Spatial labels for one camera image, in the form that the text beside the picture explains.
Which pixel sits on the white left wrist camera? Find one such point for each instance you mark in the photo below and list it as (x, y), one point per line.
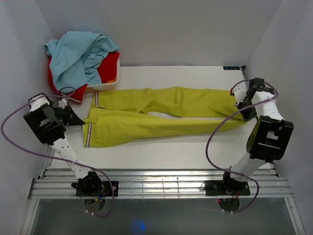
(63, 103)

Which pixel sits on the light blue garment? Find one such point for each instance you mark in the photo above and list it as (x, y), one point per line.
(75, 58)

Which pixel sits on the yellow-green trousers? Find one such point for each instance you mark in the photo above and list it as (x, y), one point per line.
(122, 116)

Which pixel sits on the aluminium table frame rails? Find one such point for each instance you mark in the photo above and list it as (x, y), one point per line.
(53, 209)

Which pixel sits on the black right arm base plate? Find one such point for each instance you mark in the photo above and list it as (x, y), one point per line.
(220, 188)

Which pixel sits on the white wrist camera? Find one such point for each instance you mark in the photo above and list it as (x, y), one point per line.
(63, 103)
(239, 94)

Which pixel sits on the white plastic laundry basket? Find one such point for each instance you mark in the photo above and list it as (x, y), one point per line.
(105, 86)

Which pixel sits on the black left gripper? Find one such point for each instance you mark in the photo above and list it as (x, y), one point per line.
(74, 120)

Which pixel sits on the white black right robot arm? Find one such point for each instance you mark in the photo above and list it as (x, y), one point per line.
(268, 140)

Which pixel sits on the blue logo sticker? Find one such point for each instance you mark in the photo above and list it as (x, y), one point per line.
(231, 68)

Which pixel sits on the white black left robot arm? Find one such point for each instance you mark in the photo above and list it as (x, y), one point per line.
(49, 124)

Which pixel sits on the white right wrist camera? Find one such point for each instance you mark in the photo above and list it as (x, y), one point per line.
(239, 94)

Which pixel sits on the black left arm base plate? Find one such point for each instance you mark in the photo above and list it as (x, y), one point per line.
(103, 190)

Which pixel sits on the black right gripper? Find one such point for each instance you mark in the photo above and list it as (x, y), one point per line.
(248, 116)

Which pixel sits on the white wire grid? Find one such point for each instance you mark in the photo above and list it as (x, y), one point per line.
(163, 189)

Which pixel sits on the red garment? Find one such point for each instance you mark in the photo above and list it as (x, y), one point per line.
(107, 72)

